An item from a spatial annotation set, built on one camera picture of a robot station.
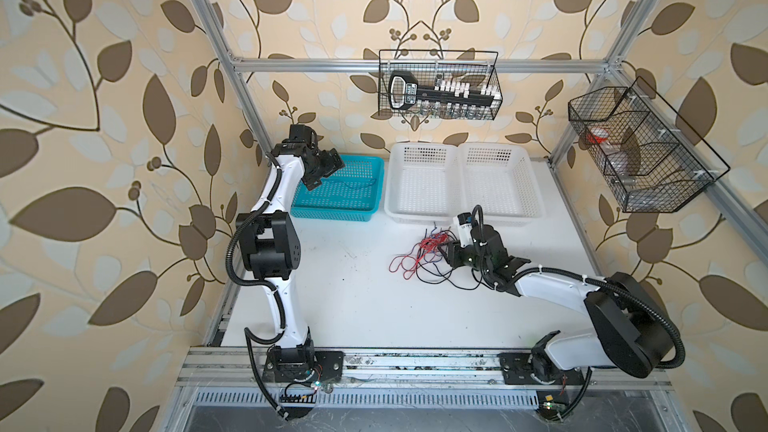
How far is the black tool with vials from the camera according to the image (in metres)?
0.84

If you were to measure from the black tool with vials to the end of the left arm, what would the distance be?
0.25 m

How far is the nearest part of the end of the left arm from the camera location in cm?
76
